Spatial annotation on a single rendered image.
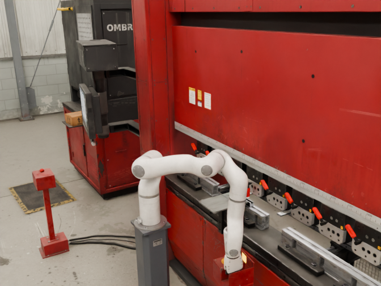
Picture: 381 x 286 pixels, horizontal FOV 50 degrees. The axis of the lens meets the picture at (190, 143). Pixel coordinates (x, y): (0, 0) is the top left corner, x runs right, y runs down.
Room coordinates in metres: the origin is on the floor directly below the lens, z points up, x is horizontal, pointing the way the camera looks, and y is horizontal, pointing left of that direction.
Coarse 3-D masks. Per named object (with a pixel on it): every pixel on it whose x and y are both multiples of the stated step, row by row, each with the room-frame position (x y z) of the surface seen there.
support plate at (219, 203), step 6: (228, 192) 2.49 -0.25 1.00; (210, 198) 2.41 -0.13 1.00; (216, 198) 2.40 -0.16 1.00; (222, 198) 2.40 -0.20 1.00; (204, 204) 2.32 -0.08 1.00; (210, 204) 2.32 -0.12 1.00; (216, 204) 2.32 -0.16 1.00; (222, 204) 2.31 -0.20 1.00; (210, 210) 2.24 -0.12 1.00; (216, 210) 2.24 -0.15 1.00; (222, 210) 2.25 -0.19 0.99
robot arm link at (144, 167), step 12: (144, 156) 2.08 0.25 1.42; (168, 156) 2.04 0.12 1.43; (180, 156) 2.01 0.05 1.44; (192, 156) 1.97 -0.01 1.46; (216, 156) 1.94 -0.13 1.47; (132, 168) 2.02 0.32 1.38; (144, 168) 2.00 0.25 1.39; (156, 168) 2.00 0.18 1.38; (168, 168) 2.00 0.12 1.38; (180, 168) 1.98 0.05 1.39; (192, 168) 1.93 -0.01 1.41; (204, 168) 1.86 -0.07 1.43; (216, 168) 1.87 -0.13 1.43
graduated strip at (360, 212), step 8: (184, 128) 3.01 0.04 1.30; (200, 136) 2.80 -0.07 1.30; (216, 144) 2.62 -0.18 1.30; (232, 152) 2.46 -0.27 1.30; (248, 160) 2.31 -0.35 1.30; (256, 160) 2.25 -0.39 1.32; (264, 168) 2.18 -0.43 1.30; (272, 168) 2.12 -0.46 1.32; (280, 176) 2.07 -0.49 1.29; (288, 176) 2.01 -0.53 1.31; (304, 184) 1.91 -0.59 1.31; (320, 192) 1.81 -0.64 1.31; (336, 200) 1.73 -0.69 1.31; (352, 208) 1.65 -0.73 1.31; (368, 216) 1.58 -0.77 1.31
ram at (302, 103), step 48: (192, 48) 2.89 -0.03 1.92; (240, 48) 2.40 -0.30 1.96; (288, 48) 2.06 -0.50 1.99; (336, 48) 1.80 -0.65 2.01; (240, 96) 2.40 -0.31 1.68; (288, 96) 2.05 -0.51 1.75; (336, 96) 1.78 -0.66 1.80; (240, 144) 2.39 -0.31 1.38; (288, 144) 2.03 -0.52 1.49; (336, 144) 1.76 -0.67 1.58; (336, 192) 1.73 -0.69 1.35
